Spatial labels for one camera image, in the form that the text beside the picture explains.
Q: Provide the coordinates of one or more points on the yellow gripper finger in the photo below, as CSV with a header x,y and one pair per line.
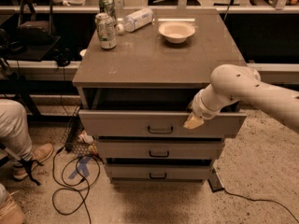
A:
x,y
193,121

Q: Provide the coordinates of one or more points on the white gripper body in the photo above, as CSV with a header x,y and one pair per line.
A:
x,y
199,109

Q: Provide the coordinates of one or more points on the grey top drawer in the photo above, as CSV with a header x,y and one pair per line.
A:
x,y
157,124

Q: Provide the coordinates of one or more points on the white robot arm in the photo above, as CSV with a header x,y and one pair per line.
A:
x,y
230,84

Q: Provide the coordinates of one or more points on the grey drawer cabinet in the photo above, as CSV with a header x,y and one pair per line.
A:
x,y
145,72

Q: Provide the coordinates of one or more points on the grey bottom drawer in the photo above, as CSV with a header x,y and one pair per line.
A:
x,y
157,169

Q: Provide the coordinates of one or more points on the black power adapter box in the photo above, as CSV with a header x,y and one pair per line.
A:
x,y
214,182

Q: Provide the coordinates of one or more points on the white bowl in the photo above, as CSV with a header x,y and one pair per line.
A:
x,y
176,32

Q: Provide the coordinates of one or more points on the clear plastic water bottle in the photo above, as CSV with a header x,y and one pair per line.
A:
x,y
135,21

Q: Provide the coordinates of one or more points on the front green soda can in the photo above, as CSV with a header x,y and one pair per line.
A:
x,y
105,31

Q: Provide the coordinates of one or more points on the green soda can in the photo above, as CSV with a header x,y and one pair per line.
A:
x,y
105,31
108,7

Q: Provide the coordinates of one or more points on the rear green soda can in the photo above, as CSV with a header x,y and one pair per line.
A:
x,y
108,7

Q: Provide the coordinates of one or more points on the black headphones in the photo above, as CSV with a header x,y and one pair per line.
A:
x,y
61,57

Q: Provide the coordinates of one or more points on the tan boot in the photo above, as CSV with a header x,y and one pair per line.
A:
x,y
38,155

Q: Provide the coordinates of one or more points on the person leg beige trousers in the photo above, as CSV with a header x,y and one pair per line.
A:
x,y
14,129

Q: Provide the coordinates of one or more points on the black bag on shelf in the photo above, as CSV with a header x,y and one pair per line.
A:
x,y
30,29

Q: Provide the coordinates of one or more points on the tan shoe bottom left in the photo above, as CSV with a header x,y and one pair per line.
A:
x,y
10,211

